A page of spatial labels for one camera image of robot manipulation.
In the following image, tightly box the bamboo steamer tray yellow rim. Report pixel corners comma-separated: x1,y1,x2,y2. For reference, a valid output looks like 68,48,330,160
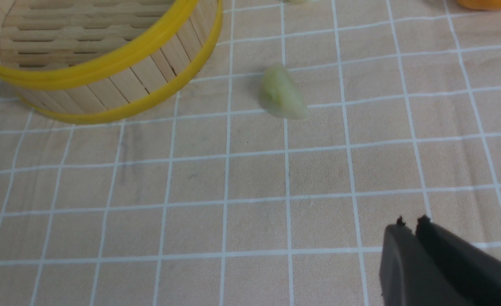
0,0,224,125

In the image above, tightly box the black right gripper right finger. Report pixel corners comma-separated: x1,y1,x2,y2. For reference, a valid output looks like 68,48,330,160
416,215,501,306

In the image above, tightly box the orange yellow toy pear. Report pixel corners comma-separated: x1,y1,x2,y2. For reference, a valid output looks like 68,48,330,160
456,0,501,11

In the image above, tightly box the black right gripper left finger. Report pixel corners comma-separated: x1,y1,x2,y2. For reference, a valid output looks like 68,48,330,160
379,216,470,306

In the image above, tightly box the greenish dumpling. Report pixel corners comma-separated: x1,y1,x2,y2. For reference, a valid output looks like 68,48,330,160
259,62,310,120

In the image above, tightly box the beige checkered tablecloth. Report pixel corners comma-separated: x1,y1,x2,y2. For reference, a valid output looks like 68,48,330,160
0,0,501,306

